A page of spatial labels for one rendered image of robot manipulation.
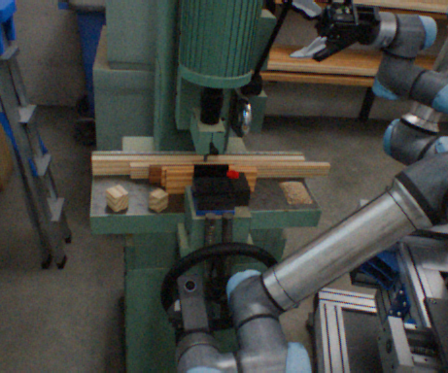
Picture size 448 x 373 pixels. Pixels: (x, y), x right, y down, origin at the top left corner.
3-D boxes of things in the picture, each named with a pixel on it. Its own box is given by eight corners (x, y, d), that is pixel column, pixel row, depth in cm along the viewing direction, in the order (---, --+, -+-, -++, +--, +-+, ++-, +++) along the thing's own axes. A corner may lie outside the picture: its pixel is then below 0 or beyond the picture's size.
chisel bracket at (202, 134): (195, 159, 116) (198, 131, 111) (189, 134, 127) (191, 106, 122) (224, 159, 117) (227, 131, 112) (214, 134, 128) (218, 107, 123)
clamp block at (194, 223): (188, 249, 105) (190, 219, 100) (181, 213, 115) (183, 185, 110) (248, 246, 108) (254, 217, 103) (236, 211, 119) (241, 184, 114)
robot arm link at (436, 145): (449, 200, 127) (469, 159, 119) (408, 177, 135) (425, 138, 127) (467, 187, 134) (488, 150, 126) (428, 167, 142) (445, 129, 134)
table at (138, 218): (87, 262, 102) (86, 243, 98) (92, 186, 126) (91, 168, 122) (331, 251, 115) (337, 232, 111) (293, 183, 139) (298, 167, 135)
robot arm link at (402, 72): (401, 109, 104) (419, 64, 98) (363, 91, 111) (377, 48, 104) (419, 103, 108) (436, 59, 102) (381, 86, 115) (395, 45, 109)
